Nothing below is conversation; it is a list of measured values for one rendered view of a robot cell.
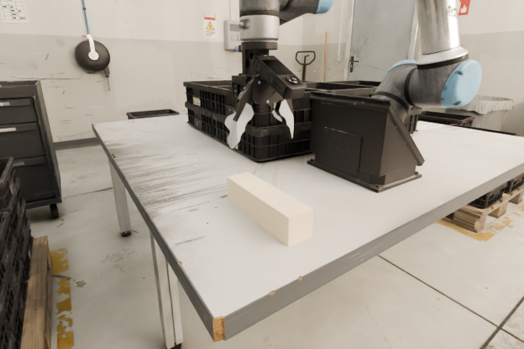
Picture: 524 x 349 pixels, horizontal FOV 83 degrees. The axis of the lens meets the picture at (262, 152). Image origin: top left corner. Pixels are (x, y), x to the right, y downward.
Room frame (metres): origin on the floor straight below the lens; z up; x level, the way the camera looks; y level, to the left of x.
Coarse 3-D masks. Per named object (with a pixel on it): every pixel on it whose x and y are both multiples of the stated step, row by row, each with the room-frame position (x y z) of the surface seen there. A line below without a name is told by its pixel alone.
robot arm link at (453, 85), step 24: (432, 0) 0.77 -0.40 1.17; (456, 0) 0.78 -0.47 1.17; (432, 24) 0.78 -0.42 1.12; (456, 24) 0.77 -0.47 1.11; (432, 48) 0.78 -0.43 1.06; (456, 48) 0.77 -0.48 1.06; (432, 72) 0.77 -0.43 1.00; (456, 72) 0.74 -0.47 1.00; (480, 72) 0.77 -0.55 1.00; (432, 96) 0.78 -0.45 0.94; (456, 96) 0.73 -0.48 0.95
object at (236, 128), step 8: (248, 104) 0.56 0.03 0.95; (248, 112) 0.56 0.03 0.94; (232, 120) 0.55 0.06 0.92; (240, 120) 0.55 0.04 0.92; (248, 120) 0.56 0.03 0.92; (232, 128) 0.55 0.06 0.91; (240, 128) 0.55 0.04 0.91; (232, 136) 0.54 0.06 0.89; (240, 136) 0.55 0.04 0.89; (232, 144) 0.54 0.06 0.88
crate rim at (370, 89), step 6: (336, 84) 1.44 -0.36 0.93; (342, 84) 1.40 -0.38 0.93; (348, 84) 1.38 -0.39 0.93; (330, 90) 1.08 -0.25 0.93; (336, 90) 1.09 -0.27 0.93; (342, 90) 1.10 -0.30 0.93; (348, 90) 1.12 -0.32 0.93; (354, 90) 1.14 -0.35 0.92; (360, 90) 1.15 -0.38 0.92; (366, 90) 1.17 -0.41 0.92; (372, 90) 1.19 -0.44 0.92
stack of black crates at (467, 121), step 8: (424, 112) 2.67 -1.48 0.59; (432, 112) 2.64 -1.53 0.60; (440, 112) 2.59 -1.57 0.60; (424, 120) 2.42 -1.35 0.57; (432, 120) 2.38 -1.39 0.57; (440, 120) 2.32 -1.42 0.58; (448, 120) 2.28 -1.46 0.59; (456, 120) 2.24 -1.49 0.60; (464, 120) 2.22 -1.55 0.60; (472, 120) 2.38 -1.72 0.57
